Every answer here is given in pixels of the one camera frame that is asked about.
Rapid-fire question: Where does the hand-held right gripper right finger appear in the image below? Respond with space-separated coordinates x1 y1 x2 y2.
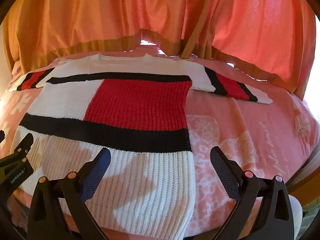
210 146 293 240

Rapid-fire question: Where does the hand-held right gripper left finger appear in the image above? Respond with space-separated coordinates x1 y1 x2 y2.
27 147 112 240

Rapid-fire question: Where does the white red black knit sweater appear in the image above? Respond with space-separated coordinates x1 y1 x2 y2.
9 54 273 234

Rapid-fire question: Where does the pink floral blanket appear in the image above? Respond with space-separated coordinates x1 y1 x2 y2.
0 46 314 238

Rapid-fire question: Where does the pale cloth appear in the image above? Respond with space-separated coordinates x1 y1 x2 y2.
287 194 303 238

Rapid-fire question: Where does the orange curtain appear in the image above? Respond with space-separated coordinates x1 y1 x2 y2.
3 0 316 99

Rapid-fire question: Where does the wooden bed frame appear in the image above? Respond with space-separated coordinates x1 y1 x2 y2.
286 152 316 202

